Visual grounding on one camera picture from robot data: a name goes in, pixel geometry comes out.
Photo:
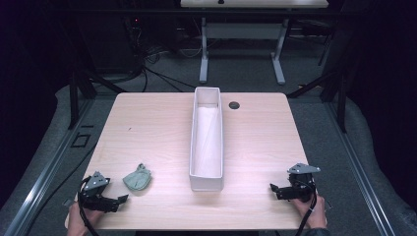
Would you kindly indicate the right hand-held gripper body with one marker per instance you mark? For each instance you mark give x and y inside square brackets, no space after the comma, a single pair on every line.
[301,183]

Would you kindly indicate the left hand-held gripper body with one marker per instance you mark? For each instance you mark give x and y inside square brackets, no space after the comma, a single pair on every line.
[95,181]

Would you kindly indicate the person's right hand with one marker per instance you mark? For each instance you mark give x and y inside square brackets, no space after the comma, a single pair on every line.
[314,213]

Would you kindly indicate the person's left hand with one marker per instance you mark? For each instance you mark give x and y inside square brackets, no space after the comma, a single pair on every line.
[77,220]

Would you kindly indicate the green cloth pouch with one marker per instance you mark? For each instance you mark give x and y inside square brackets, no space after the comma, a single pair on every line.
[137,179]

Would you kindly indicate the long white box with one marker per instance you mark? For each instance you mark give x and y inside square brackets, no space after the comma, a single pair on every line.
[206,141]

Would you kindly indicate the black metal stand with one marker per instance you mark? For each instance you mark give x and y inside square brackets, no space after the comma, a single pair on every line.
[341,98]
[74,98]

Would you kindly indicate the dark round table grommet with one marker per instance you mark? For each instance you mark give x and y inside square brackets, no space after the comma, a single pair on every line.
[234,105]

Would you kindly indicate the grey metal floor rail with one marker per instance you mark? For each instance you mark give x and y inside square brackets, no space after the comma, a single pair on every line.
[42,172]
[360,172]

